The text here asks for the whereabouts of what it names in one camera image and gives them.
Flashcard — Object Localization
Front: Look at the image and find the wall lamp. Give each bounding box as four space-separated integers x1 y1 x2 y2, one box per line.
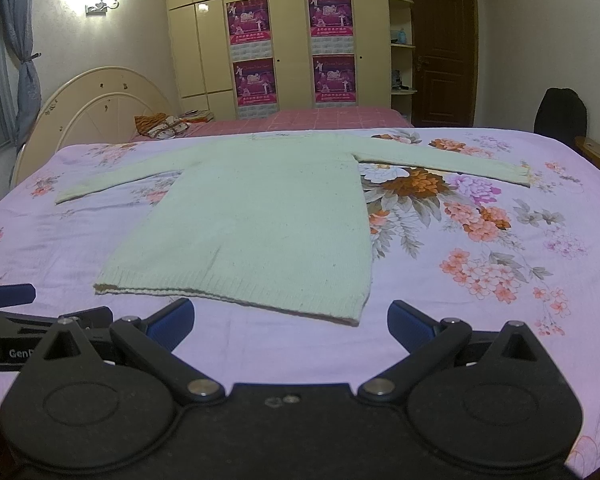
85 0 120 16

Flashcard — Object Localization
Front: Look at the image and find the pink checked bed cover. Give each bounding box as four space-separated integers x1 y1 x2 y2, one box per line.
130 105 414 142

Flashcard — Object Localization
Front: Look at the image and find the floral lilac bed sheet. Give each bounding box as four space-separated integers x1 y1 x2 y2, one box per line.
0 129 600 475

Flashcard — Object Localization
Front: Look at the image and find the corner shelf unit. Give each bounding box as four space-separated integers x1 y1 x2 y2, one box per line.
388 0 417 122

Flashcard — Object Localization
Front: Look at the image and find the upper left pink poster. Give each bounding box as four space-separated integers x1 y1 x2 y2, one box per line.
226 0 272 62

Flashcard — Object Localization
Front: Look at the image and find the lower left pink poster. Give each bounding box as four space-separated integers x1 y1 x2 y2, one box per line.
233 58 277 106

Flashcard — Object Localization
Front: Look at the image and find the dark brown door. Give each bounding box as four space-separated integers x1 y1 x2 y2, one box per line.
412 0 478 127

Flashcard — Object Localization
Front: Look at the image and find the pale green knit sweater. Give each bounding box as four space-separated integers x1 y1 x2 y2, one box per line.
58 131 529 324

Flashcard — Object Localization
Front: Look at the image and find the cream wooden headboard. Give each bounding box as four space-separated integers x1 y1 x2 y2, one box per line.
10 66 174 188

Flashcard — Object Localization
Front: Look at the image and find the upper right pink poster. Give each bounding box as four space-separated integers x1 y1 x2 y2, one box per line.
308 0 354 55

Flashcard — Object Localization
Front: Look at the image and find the black chair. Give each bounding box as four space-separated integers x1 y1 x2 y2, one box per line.
533 88 588 150

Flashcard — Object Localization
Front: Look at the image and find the pink poster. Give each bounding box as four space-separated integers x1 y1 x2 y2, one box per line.
313 54 356 107
226 0 272 62
233 58 277 106
308 0 354 55

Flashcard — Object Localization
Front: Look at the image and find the cream wardrobe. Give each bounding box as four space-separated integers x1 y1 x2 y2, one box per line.
166 0 391 120

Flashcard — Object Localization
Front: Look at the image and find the lower right pink poster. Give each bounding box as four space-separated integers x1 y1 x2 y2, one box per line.
313 54 356 107

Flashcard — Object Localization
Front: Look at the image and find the blue grey curtain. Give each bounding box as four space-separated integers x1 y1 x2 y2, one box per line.
0 0 44 151

